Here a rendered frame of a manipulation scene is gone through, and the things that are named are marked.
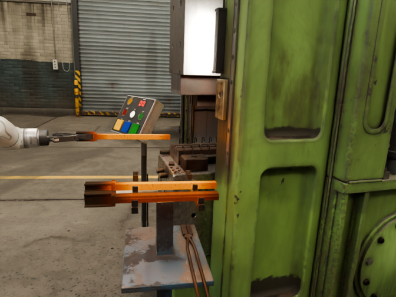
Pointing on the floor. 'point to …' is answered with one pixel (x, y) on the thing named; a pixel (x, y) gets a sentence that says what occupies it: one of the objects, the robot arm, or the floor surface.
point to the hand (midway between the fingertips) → (85, 136)
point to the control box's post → (144, 181)
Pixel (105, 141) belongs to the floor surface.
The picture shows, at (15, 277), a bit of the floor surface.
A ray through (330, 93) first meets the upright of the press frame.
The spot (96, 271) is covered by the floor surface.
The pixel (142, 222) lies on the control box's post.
